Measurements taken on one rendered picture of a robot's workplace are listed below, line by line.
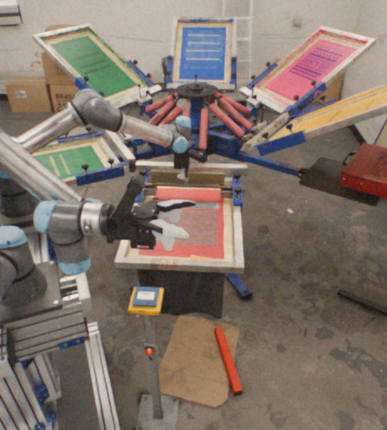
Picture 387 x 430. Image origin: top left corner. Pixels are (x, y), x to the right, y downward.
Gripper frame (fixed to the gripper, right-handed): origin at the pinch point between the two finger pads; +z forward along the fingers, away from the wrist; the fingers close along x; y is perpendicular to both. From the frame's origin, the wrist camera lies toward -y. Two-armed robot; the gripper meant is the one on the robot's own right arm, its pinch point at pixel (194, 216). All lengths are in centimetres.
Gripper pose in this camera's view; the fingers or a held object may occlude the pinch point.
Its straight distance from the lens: 84.4
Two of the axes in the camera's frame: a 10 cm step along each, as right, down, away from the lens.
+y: -0.1, 8.8, 4.8
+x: -0.9, 4.7, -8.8
